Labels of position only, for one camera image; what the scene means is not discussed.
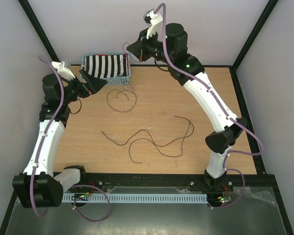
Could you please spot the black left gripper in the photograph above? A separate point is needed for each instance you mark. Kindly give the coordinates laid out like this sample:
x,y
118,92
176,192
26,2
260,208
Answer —
x,y
93,84

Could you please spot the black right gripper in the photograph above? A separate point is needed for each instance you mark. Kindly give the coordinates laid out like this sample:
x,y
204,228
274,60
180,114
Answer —
x,y
140,53

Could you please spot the white zip tie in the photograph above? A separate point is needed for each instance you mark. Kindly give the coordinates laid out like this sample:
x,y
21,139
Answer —
x,y
123,103

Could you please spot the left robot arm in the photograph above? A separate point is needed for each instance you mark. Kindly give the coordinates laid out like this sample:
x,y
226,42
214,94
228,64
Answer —
x,y
53,119

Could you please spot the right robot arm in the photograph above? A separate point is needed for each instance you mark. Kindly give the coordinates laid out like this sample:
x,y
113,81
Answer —
x,y
190,74

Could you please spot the black white striped cloth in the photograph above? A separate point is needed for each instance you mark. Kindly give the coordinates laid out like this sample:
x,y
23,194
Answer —
x,y
105,66

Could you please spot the light blue plastic basket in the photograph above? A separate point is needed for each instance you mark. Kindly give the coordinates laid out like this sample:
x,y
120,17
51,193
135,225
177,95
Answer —
x,y
112,73

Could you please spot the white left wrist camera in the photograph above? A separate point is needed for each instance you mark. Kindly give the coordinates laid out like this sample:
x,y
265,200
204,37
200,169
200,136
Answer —
x,y
63,69

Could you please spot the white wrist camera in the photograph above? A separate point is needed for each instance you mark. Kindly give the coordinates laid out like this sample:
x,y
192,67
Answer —
x,y
63,69
154,22

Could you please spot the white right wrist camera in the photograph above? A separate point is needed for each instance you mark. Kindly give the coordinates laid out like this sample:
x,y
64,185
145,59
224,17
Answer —
x,y
154,22

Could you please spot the light blue slotted cable duct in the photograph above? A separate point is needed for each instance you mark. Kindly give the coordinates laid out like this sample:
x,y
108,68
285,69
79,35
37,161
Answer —
x,y
136,198

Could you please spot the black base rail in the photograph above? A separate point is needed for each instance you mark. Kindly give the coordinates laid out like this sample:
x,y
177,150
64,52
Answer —
x,y
194,182

